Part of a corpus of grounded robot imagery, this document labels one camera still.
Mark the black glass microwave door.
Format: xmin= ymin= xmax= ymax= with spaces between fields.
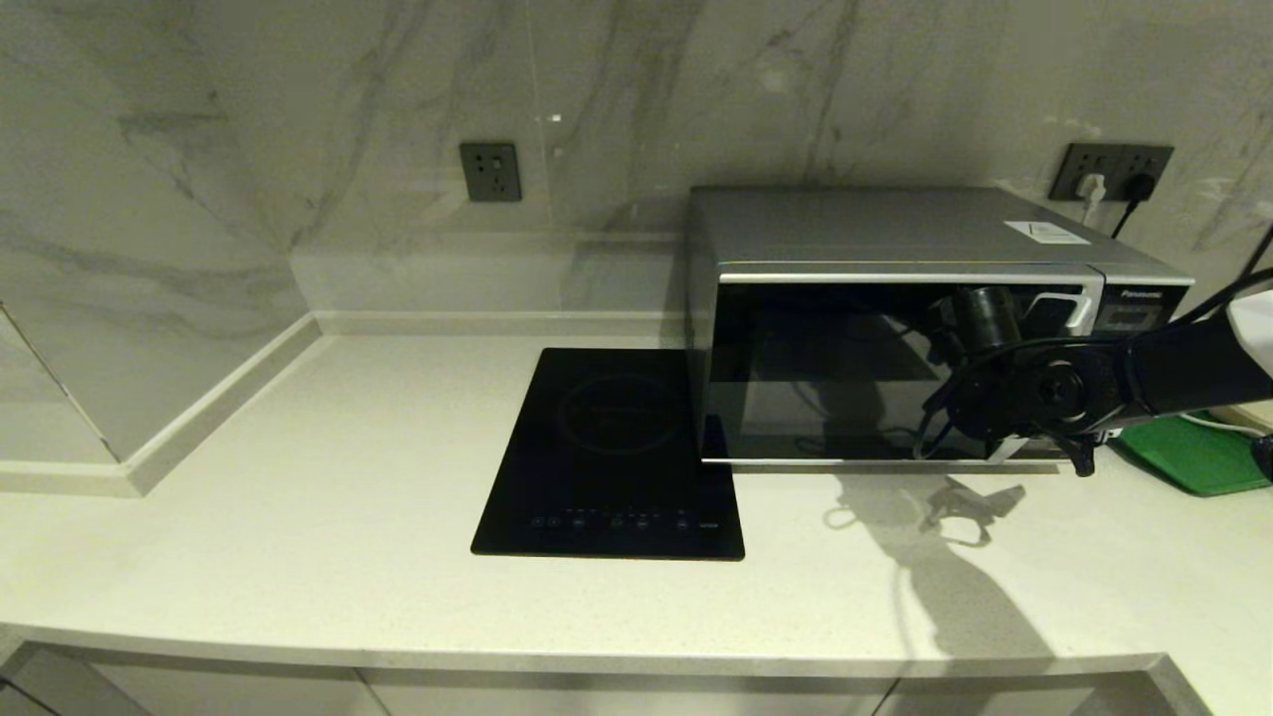
xmin=701 ymin=271 xmax=1105 ymax=464

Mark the silver Panasonic microwave oven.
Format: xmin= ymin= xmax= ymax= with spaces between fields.
xmin=686 ymin=185 xmax=1194 ymax=468

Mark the white label sticker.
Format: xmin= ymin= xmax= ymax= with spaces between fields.
xmin=1004 ymin=220 xmax=1093 ymax=246

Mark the green plastic tray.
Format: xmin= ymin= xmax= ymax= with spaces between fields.
xmin=1112 ymin=411 xmax=1273 ymax=497

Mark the grey cabinet front panel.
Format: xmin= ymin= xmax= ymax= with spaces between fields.
xmin=880 ymin=676 xmax=1165 ymax=716

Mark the black induction cooktop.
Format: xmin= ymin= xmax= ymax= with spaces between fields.
xmin=470 ymin=347 xmax=746 ymax=562

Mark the black cylindrical wrist camera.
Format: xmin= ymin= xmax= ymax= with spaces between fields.
xmin=953 ymin=285 xmax=1022 ymax=351

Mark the grey double wall socket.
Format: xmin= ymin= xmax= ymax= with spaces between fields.
xmin=1049 ymin=143 xmax=1175 ymax=202

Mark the grey single wall socket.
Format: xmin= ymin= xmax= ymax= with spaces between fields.
xmin=459 ymin=142 xmax=523 ymax=203

